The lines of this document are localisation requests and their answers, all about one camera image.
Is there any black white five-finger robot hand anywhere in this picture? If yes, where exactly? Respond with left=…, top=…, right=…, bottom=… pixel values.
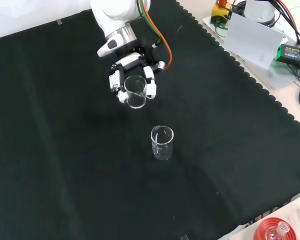
left=96, top=33, right=166, bottom=104

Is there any clear glass beaker with spout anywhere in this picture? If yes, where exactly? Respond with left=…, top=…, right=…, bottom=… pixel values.
left=123, top=74, right=148, bottom=110

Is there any clear graduated glass beaker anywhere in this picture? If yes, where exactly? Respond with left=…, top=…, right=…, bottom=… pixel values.
left=150, top=125, right=175, bottom=161

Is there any yellow stop button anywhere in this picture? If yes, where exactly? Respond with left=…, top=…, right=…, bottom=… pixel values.
left=211, top=0, right=233, bottom=25

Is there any black bench cloth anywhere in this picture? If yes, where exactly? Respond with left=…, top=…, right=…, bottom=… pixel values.
left=0, top=0, right=300, bottom=240

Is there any pale white board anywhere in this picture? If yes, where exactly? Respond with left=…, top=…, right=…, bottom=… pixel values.
left=222, top=12, right=284, bottom=71

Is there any black green power adapter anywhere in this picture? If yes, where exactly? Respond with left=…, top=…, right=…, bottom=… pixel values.
left=275, top=43, right=300, bottom=70

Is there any clear glass flask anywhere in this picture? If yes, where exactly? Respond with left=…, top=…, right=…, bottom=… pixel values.
left=264, top=221, right=291, bottom=240

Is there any orange cable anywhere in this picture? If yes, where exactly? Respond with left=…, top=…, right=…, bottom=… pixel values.
left=139, top=0, right=173, bottom=72

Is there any green cable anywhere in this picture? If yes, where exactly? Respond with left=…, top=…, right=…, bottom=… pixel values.
left=136, top=0, right=164, bottom=48

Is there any grey metal base plate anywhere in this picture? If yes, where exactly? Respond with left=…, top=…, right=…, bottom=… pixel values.
left=202, top=14, right=300, bottom=91

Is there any thick black cable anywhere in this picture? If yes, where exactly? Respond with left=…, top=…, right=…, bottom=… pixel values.
left=271, top=0, right=300, bottom=42

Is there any thin black cable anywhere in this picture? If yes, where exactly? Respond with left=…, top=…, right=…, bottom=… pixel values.
left=286, top=62, right=300, bottom=87

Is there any red ribbed round ring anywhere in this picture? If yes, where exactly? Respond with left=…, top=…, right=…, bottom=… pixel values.
left=254, top=216, right=299, bottom=240

